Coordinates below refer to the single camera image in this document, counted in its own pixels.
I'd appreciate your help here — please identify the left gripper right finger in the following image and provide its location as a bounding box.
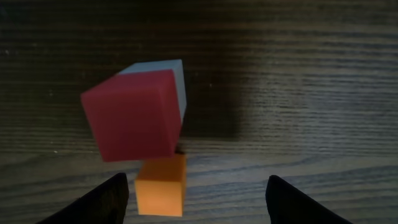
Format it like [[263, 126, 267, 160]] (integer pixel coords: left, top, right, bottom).
[[265, 174, 354, 224]]

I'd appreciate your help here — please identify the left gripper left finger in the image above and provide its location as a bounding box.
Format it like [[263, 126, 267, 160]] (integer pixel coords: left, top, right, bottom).
[[35, 172, 130, 224]]

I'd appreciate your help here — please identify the orange cube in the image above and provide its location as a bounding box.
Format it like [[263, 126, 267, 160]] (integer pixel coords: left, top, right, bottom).
[[134, 152, 187, 218]]

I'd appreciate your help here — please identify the red cube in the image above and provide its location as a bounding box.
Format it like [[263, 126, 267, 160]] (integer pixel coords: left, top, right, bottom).
[[80, 68, 183, 163]]

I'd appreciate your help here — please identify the white cube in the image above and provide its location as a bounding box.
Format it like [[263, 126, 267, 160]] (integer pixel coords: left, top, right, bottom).
[[118, 58, 188, 125]]

